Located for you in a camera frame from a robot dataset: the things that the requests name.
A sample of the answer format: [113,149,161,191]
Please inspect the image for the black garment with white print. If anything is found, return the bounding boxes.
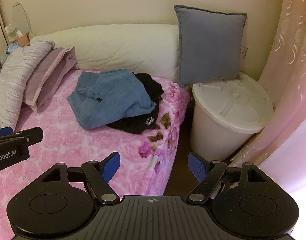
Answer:
[105,72,164,135]

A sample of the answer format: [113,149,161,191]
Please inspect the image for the grey-blue square cushion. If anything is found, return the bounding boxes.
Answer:
[173,4,247,88]

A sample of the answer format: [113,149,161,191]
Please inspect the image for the mauve pillow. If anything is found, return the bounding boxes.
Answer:
[23,46,77,113]

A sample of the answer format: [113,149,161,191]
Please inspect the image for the grey quilted blanket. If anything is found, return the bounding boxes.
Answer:
[0,40,55,130]

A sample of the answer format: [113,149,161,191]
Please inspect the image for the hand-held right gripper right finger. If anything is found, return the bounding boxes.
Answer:
[186,152,267,204]

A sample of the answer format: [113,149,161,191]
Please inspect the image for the pink tissue box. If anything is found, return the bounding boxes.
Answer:
[17,34,30,47]

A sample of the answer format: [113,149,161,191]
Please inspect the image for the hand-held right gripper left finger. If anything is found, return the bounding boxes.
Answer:
[39,152,121,204]

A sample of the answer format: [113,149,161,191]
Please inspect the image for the pink floral blanket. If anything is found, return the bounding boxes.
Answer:
[0,68,191,240]

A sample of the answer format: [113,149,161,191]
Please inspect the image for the blue denim jeans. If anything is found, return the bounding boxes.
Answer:
[66,69,157,130]

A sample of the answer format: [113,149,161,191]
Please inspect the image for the grey plush toy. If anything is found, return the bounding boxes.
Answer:
[0,52,9,72]

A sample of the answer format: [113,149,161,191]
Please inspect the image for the clear oval tabletop mirror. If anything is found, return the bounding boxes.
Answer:
[12,2,35,39]

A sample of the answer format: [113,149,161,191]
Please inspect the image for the pink patterned curtain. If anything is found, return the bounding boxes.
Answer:
[228,0,306,205]

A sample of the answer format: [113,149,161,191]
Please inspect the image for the long white pillow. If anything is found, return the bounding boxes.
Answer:
[30,24,181,82]

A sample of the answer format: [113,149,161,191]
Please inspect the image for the white plastic bucket with lid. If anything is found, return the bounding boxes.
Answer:
[189,71,274,162]

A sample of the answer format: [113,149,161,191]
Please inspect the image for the white blanket label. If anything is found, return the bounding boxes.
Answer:
[148,155,159,172]

